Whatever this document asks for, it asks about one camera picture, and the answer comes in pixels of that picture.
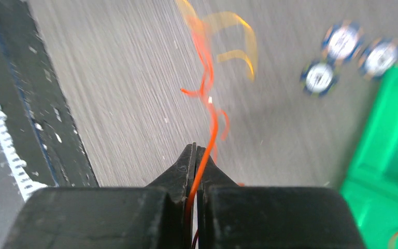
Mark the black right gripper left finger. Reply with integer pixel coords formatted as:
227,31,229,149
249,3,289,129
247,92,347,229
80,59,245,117
3,143,197,248

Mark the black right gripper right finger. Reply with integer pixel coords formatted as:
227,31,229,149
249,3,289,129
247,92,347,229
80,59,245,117
197,159,366,248

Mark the coloured wire bundle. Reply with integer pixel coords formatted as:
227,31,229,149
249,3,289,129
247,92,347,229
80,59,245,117
180,20,231,249

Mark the green compartment bin tray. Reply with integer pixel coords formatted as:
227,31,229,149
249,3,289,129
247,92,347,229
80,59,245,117
340,65,398,248

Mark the round token lower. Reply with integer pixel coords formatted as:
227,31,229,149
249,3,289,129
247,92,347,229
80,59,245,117
300,60,339,98

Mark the round token middle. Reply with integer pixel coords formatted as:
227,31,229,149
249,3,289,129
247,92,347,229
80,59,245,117
321,20,364,65

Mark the round token near bin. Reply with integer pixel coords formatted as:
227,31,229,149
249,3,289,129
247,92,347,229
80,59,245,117
358,37,398,80

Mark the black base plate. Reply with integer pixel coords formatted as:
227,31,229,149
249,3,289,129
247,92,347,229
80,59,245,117
0,1,98,187

